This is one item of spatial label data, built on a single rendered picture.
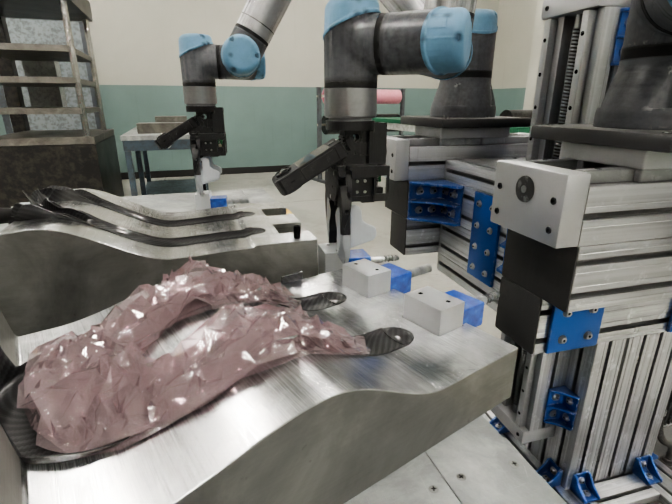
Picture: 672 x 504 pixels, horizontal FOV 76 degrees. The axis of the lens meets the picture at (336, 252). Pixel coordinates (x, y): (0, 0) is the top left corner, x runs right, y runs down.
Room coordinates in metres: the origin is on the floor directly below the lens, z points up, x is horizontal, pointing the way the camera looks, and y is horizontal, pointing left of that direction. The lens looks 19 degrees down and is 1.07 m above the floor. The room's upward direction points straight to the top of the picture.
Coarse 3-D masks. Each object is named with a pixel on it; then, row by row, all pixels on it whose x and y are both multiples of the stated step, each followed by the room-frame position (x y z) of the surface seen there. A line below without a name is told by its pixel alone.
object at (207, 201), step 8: (208, 192) 1.09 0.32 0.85; (200, 200) 1.07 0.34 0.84; (208, 200) 1.07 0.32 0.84; (216, 200) 1.08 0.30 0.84; (224, 200) 1.08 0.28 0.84; (232, 200) 1.10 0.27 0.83; (240, 200) 1.11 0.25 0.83; (248, 200) 1.11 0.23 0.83; (200, 208) 1.07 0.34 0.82; (208, 208) 1.07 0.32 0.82
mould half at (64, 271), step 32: (96, 192) 0.71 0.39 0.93; (32, 224) 0.49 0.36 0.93; (64, 224) 0.51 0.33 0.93; (128, 224) 0.61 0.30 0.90; (224, 224) 0.67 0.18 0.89; (256, 224) 0.66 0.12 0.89; (0, 256) 0.46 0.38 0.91; (32, 256) 0.47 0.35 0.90; (64, 256) 0.48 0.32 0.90; (96, 256) 0.49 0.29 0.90; (128, 256) 0.50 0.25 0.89; (160, 256) 0.52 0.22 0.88; (192, 256) 0.53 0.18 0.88; (224, 256) 0.54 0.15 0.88; (256, 256) 0.55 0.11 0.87; (288, 256) 0.57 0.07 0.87; (0, 288) 0.46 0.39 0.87; (32, 288) 0.47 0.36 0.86; (64, 288) 0.48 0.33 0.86; (96, 288) 0.49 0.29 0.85; (128, 288) 0.50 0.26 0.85; (32, 320) 0.46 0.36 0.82; (64, 320) 0.48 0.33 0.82
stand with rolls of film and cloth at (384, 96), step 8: (320, 88) 6.16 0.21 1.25; (320, 96) 6.16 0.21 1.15; (384, 96) 6.62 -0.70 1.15; (392, 96) 6.69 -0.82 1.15; (400, 96) 6.77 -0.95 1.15; (320, 104) 6.16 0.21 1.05; (400, 104) 6.92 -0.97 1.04; (320, 112) 6.16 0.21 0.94; (400, 112) 6.91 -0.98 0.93; (320, 120) 6.16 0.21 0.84; (320, 128) 6.16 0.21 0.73; (320, 136) 6.16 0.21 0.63; (320, 144) 6.16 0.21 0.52; (320, 176) 6.15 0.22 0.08
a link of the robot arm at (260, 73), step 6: (216, 48) 1.08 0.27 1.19; (216, 54) 1.07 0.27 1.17; (264, 54) 1.10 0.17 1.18; (264, 60) 1.09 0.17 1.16; (222, 66) 1.07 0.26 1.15; (258, 66) 1.09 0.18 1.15; (264, 66) 1.09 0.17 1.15; (222, 72) 1.08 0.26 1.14; (228, 72) 1.08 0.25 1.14; (258, 72) 1.09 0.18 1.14; (264, 72) 1.10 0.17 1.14; (222, 78) 1.10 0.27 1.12; (228, 78) 1.10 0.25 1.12; (234, 78) 1.10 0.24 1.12; (240, 78) 1.06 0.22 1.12; (246, 78) 1.09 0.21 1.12; (252, 78) 1.11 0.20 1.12; (258, 78) 1.11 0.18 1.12
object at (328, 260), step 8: (320, 248) 0.65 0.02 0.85; (328, 248) 0.64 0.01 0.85; (336, 248) 0.64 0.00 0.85; (320, 256) 0.65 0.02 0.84; (328, 256) 0.62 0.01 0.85; (336, 256) 0.63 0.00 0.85; (352, 256) 0.64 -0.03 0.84; (360, 256) 0.64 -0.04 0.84; (368, 256) 0.64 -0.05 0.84; (376, 256) 0.67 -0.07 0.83; (384, 256) 0.67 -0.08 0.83; (392, 256) 0.67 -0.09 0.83; (320, 264) 0.65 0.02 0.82; (328, 264) 0.62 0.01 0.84; (336, 264) 0.63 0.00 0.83; (320, 272) 0.65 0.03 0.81
